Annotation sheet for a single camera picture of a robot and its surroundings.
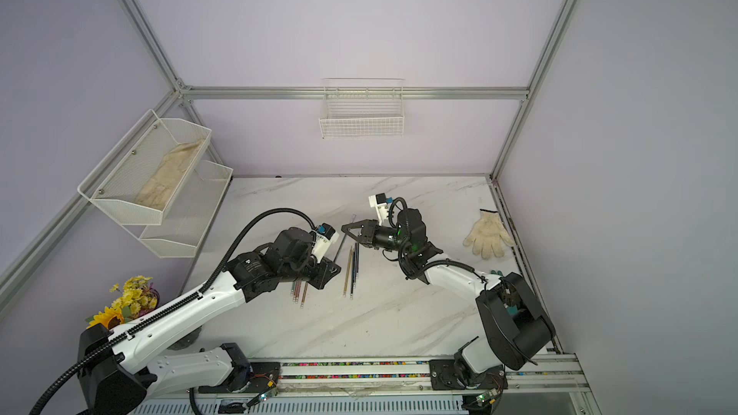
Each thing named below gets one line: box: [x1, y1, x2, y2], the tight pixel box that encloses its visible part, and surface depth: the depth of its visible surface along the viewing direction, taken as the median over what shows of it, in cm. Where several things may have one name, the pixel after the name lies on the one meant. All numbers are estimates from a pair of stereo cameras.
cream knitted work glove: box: [463, 208, 516, 260], surface depth 103 cm
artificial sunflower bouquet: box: [84, 275, 160, 330], surface depth 64 cm
